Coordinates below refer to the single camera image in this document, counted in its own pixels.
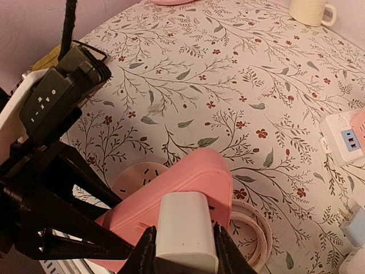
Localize pink coiled power cord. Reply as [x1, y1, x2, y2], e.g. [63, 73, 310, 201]
[228, 199, 273, 272]

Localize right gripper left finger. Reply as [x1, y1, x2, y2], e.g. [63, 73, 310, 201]
[118, 226, 156, 274]

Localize light blue charger plug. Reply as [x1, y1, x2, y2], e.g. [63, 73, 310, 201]
[339, 205, 364, 247]

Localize white square adapter plug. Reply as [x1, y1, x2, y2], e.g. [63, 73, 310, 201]
[338, 247, 365, 274]

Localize black framed tray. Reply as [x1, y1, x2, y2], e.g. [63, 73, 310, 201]
[71, 40, 108, 62]

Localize pink cube socket front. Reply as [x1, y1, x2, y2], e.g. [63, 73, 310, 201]
[350, 109, 364, 132]

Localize white charger plug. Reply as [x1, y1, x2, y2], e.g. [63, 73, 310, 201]
[155, 192, 218, 273]

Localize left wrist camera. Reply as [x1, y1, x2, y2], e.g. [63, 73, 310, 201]
[1, 46, 111, 145]

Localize cream ceramic mug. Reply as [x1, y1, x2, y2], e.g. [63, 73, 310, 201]
[289, 0, 338, 27]

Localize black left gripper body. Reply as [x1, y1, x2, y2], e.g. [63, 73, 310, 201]
[1, 141, 66, 254]

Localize pink triangular power strip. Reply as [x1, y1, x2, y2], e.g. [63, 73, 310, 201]
[97, 148, 233, 273]

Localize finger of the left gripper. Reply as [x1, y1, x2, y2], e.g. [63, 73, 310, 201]
[42, 148, 121, 211]
[36, 224, 134, 260]

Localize white long power strip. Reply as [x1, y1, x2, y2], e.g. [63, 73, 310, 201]
[319, 110, 364, 167]

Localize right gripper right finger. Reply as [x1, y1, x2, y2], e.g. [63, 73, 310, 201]
[213, 222, 257, 274]

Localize pink plate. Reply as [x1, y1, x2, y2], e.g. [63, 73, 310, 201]
[151, 0, 194, 6]

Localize woven bamboo basket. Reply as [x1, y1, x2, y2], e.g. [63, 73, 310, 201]
[30, 45, 61, 71]

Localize round pink power strip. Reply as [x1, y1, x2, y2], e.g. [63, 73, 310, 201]
[112, 162, 168, 199]

